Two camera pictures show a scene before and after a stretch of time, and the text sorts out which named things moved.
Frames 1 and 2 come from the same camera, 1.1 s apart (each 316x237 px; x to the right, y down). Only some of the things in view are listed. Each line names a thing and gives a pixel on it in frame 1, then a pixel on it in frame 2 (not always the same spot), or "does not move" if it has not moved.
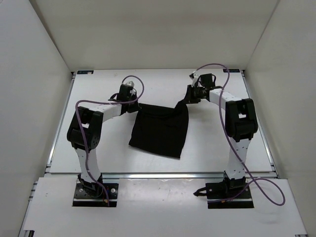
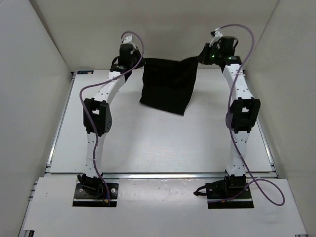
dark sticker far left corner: x=85 y=72 does not move
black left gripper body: x=133 y=106 -> x=137 y=56
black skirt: x=160 y=130 -> x=168 y=85
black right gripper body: x=195 y=94 -> x=212 y=55
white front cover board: x=158 y=207 does not move
